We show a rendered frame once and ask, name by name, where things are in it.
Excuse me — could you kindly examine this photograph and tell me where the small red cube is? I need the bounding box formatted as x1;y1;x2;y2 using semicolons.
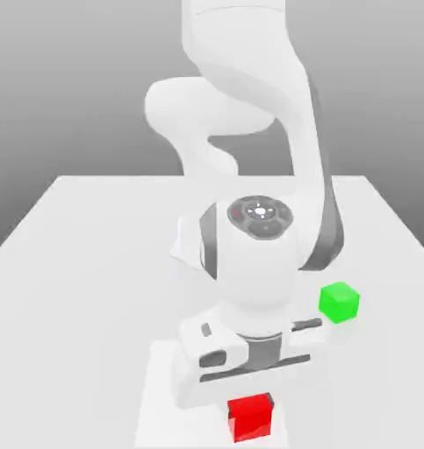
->
226;392;277;444

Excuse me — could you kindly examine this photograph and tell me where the small green cube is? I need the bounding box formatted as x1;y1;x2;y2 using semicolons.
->
318;281;361;324

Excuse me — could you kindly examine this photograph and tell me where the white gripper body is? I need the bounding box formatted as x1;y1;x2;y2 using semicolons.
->
175;349;327;410

